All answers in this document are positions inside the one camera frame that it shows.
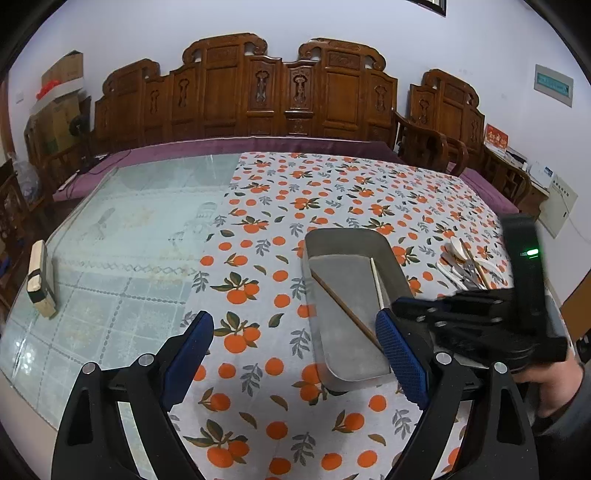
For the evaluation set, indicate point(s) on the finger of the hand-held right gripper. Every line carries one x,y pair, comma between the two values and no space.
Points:
461,320
461,302

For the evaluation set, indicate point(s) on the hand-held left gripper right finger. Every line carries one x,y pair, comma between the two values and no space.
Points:
401,355

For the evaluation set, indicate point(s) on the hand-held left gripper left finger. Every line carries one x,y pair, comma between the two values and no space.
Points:
189,355

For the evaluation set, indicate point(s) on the metal spoon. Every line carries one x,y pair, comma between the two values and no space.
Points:
472,278

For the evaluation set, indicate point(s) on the small white spoon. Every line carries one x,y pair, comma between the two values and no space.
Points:
448,270

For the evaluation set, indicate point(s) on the brown wooden chopstick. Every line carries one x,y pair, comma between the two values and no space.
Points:
474,264
346,309

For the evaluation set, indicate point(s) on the large white plastic spoon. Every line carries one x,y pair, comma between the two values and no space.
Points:
457,249

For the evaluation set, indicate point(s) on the metal tray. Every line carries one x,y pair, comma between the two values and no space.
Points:
341,277

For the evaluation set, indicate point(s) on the person's right forearm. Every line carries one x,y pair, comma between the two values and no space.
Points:
575,415

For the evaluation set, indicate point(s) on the person's right hand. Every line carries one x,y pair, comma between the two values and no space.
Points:
556,387

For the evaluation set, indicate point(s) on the white panel board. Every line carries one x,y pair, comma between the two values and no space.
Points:
558,205

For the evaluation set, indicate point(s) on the white paper boxes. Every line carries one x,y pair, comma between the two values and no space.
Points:
531,166

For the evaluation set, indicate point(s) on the white lace table cover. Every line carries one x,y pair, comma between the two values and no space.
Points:
138,207

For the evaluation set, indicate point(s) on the orange print tablecloth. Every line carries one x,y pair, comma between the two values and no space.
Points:
277,207

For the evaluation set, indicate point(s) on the wooden block with black tape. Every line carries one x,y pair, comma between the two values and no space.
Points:
38,258

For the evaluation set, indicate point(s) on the purple cloth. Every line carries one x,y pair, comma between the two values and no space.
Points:
184,150

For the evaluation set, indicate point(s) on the dark wooden chair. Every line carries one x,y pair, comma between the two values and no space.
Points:
11,217

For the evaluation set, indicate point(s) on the clear plastic bag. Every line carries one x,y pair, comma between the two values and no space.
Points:
23,180

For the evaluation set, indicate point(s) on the black fan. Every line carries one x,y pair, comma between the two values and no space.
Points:
78,127

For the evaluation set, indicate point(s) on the carved wooden bench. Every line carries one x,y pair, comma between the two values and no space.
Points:
221,92

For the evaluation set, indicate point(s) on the large cardboard box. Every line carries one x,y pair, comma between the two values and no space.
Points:
55,124

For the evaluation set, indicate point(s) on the white box with red contents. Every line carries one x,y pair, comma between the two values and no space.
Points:
53,92

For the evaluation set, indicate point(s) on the small cardboard box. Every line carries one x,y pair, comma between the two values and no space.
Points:
64,69

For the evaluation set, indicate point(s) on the wall electric panel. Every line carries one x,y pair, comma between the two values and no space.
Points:
553,85

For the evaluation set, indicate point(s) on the wall picture frame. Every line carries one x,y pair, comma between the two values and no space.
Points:
431,5

